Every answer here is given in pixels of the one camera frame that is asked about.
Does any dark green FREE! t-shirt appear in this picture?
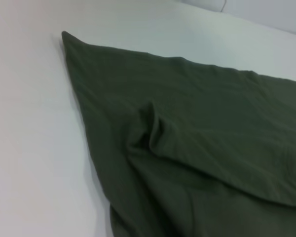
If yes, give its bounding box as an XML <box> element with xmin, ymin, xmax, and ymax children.
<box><xmin>61</xmin><ymin>30</ymin><xmax>296</xmax><ymax>237</ymax></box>

